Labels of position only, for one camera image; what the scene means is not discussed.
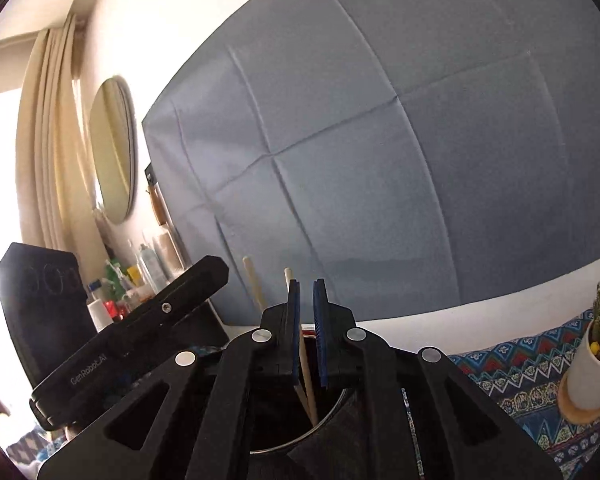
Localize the single wooden chopstick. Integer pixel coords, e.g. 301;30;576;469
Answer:
284;267;320;425
242;256;269;311

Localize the round wooden coaster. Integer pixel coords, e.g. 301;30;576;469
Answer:
560;390;600;425

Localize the white bottle with blue cap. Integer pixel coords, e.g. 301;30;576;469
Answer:
86;280;114;333

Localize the round wall mirror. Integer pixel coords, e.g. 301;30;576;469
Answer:
87;75;138;225

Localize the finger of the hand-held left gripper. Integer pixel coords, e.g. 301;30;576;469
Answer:
150;255;229;322

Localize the green bottle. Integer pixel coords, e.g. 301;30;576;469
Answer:
105;259;126;291

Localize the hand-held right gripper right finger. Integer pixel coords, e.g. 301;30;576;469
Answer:
312;278;563;480

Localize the wooden hairbrush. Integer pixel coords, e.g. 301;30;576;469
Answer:
150;185;169;226

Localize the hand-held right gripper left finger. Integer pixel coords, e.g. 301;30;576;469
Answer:
37;279;302;480

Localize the blue patterned tablecloth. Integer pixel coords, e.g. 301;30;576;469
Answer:
400;307;600;480

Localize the beige curtain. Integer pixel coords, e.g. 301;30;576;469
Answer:
19;12;108;271

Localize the white plant pot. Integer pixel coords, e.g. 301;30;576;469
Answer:
565;317;600;411

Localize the blue-grey backdrop cloth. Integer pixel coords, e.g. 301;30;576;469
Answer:
141;0;600;323

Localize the grey spray can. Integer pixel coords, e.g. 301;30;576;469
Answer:
139;244;167;293

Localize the black utensil holder cup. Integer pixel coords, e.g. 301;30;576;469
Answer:
247;332;368;480

